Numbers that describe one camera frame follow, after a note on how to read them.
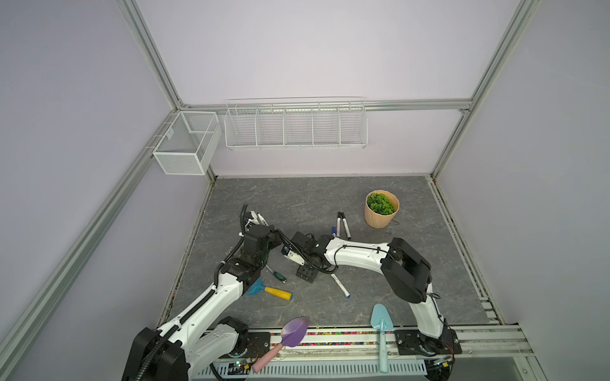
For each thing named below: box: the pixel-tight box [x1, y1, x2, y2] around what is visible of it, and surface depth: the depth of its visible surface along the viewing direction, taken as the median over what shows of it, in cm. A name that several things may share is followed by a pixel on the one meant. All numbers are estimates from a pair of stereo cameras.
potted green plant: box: [364, 189, 401, 230], surface depth 97 cm
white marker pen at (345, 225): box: [340, 211, 352, 240], surface depth 103 cm
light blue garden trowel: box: [370, 304, 394, 374], surface depth 77 cm
